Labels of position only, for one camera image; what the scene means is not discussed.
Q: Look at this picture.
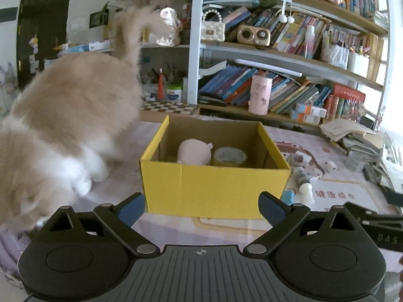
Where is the cream and white cat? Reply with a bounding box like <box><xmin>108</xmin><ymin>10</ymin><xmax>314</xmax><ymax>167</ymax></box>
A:
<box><xmin>0</xmin><ymin>5</ymin><xmax>158</xmax><ymax>233</ymax></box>

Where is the row of colourful books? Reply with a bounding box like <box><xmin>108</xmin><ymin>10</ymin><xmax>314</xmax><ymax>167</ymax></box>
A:
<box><xmin>225</xmin><ymin>6</ymin><xmax>331</xmax><ymax>59</ymax></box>

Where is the white pearl handbag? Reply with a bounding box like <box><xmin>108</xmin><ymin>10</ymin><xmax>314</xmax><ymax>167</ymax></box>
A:
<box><xmin>201</xmin><ymin>9</ymin><xmax>226</xmax><ymax>42</ymax></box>

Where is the white figurine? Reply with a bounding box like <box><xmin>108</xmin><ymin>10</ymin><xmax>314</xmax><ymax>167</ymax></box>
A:
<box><xmin>156</xmin><ymin>7</ymin><xmax>181</xmax><ymax>46</ymax></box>

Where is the dark door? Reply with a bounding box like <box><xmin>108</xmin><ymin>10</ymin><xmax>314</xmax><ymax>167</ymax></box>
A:
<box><xmin>17</xmin><ymin>0</ymin><xmax>74</xmax><ymax>90</ymax></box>

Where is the white storage box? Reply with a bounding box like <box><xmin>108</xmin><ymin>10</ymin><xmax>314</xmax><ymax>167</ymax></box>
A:
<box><xmin>348</xmin><ymin>52</ymin><xmax>370</xmax><ymax>78</ymax></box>

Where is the yellow cardboard box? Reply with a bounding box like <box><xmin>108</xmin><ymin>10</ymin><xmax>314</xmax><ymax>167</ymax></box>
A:
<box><xmin>140</xmin><ymin>115</ymin><xmax>292</xmax><ymax>220</ymax></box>

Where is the gold retro radio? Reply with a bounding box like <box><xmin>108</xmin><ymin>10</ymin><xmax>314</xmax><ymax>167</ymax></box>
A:
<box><xmin>237</xmin><ymin>24</ymin><xmax>271</xmax><ymax>47</ymax></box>

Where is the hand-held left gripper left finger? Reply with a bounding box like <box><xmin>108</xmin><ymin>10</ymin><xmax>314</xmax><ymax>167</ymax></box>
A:
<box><xmin>41</xmin><ymin>192</ymin><xmax>159</xmax><ymax>258</ymax></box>

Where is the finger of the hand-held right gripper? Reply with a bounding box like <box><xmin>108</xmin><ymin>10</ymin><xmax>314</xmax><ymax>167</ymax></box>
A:
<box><xmin>344</xmin><ymin>202</ymin><xmax>383</xmax><ymax>225</ymax></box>
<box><xmin>380</xmin><ymin>185</ymin><xmax>403</xmax><ymax>207</ymax></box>

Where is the pink and white tube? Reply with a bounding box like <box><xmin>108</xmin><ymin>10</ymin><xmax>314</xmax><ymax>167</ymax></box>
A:
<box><xmin>305</xmin><ymin>25</ymin><xmax>316</xmax><ymax>59</ymax></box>

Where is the white side shelf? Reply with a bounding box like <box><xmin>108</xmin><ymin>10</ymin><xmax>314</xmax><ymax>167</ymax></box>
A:
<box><xmin>44</xmin><ymin>42</ymin><xmax>191</xmax><ymax>101</ymax></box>

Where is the green lid jar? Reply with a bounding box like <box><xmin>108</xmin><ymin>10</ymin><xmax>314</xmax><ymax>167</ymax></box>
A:
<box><xmin>167</xmin><ymin>83</ymin><xmax>183</xmax><ymax>103</ymax></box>

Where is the tape roll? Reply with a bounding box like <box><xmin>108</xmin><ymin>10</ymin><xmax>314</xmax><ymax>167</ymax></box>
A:
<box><xmin>212</xmin><ymin>147</ymin><xmax>248</xmax><ymax>167</ymax></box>

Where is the white and orange carton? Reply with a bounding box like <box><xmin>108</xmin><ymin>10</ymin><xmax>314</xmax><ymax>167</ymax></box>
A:
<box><xmin>296</xmin><ymin>102</ymin><xmax>327</xmax><ymax>117</ymax></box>
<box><xmin>290</xmin><ymin>109</ymin><xmax>322</xmax><ymax>124</ymax></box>

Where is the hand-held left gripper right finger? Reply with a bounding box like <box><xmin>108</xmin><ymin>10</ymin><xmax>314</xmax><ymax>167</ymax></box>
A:
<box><xmin>244</xmin><ymin>191</ymin><xmax>362</xmax><ymax>258</ymax></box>

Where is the small white glue bottle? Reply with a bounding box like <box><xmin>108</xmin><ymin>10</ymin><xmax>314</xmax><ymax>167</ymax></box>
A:
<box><xmin>293</xmin><ymin>167</ymin><xmax>315</xmax><ymax>204</ymax></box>

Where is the pink printed table cloth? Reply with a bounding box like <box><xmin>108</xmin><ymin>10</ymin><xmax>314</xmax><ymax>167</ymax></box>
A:
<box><xmin>0</xmin><ymin>120</ymin><xmax>403</xmax><ymax>274</ymax></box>

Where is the red boxed book set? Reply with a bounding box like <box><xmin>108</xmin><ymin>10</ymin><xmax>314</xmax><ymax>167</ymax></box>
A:
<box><xmin>324</xmin><ymin>83</ymin><xmax>366</xmax><ymax>122</ymax></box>

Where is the pink cylinder cup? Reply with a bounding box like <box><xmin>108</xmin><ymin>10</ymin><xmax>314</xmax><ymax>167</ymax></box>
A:
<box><xmin>248</xmin><ymin>75</ymin><xmax>273</xmax><ymax>115</ymax></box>

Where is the checkered game board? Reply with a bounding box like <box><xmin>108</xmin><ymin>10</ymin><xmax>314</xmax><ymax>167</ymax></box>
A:
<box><xmin>140</xmin><ymin>101</ymin><xmax>197</xmax><ymax>115</ymax></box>

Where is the pile of papers and books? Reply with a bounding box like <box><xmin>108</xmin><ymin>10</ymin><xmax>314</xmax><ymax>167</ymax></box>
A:
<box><xmin>319</xmin><ymin>118</ymin><xmax>403</xmax><ymax>192</ymax></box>

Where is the white metal bookshelf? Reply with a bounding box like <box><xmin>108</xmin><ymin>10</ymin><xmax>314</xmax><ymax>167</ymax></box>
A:
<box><xmin>187</xmin><ymin>0</ymin><xmax>392</xmax><ymax>129</ymax></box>

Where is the red pen bottle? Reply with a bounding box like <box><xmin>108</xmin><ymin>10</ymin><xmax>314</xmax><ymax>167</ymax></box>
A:
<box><xmin>157</xmin><ymin>68</ymin><xmax>166</xmax><ymax>100</ymax></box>

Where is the row of leaning books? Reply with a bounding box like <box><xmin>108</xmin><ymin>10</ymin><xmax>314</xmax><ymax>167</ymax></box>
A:
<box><xmin>198</xmin><ymin>64</ymin><xmax>331</xmax><ymax>114</ymax></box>

